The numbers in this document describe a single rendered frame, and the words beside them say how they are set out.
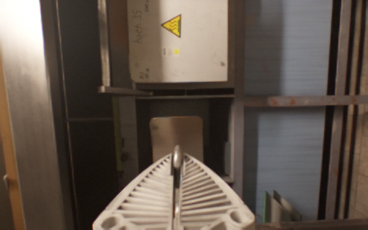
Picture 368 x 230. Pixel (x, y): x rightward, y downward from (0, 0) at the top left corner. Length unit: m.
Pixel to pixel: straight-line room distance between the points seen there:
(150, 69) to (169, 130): 0.43
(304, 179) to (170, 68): 1.00
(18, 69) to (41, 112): 0.14
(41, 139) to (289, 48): 1.15
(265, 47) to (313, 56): 0.27
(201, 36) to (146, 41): 0.22
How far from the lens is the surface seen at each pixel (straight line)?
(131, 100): 0.73
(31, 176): 0.67
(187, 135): 0.22
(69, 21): 2.21
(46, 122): 0.56
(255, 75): 0.89
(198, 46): 0.64
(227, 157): 0.86
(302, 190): 1.19
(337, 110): 1.18
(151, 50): 0.64
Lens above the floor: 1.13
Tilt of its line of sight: 1 degrees down
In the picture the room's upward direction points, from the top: 91 degrees counter-clockwise
